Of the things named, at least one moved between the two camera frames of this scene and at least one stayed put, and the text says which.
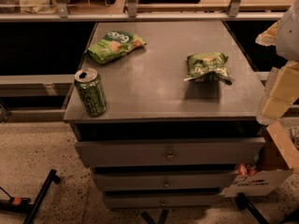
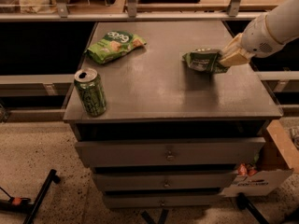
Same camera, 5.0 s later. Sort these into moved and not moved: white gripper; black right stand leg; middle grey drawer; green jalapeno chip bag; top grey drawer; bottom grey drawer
Moved: white gripper; green jalapeno chip bag
Not moved: bottom grey drawer; black right stand leg; top grey drawer; middle grey drawer
